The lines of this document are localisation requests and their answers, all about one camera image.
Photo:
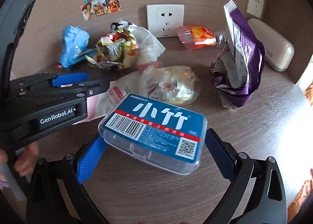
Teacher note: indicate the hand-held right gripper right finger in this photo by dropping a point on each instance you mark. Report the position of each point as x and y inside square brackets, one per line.
[220, 155]

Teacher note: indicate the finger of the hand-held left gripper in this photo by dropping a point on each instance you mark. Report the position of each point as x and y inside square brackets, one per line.
[80, 90]
[71, 78]

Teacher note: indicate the cream ribbed tissue box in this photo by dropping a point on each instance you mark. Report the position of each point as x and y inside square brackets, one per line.
[273, 42]

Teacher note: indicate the white wall socket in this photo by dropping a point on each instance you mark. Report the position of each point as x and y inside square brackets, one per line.
[255, 3]
[166, 18]

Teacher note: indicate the purple snack bag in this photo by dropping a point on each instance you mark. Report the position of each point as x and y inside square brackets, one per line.
[247, 42]

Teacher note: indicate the cream padded headboard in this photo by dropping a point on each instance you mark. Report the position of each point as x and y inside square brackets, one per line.
[307, 74]

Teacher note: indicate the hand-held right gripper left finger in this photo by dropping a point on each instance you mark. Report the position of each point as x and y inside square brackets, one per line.
[90, 159]

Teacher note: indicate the crushed bottle with orange label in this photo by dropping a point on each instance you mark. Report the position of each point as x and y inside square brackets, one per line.
[198, 36]

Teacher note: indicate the clear plastic bag with leftovers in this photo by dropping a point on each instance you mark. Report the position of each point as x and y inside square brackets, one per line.
[176, 84]

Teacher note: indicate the crumpled purple white wrapper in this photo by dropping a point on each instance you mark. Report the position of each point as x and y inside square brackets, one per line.
[220, 67]

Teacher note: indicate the clear box with blue label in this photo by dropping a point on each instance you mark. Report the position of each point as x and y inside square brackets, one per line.
[159, 121]

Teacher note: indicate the white pink plastic bag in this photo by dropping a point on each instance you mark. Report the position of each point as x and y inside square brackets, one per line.
[117, 89]

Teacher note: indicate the crumpled colourful wrapper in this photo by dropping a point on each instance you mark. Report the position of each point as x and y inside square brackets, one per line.
[112, 47]

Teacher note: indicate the crumpled blue wrapper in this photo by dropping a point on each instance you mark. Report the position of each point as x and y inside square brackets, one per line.
[73, 42]

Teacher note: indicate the person's left hand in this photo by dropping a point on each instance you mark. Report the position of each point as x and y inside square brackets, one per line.
[27, 162]

